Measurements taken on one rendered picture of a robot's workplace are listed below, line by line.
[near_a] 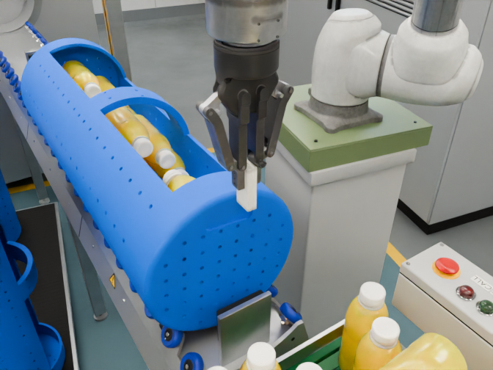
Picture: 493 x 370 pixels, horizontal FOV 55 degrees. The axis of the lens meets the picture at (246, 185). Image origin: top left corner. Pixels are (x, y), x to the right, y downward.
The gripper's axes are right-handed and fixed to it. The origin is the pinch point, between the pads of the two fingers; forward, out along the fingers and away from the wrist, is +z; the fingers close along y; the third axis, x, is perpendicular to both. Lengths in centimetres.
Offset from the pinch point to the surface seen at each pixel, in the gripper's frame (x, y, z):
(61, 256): 134, -14, 113
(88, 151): 37.6, -11.8, 9.8
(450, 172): 63, 157, 88
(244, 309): -1.3, -1.2, 23.3
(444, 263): -15.4, 27.7, 16.8
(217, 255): 4.8, -2.4, 15.5
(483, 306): -24.2, 25.5, 17.0
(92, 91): 72, -1, 13
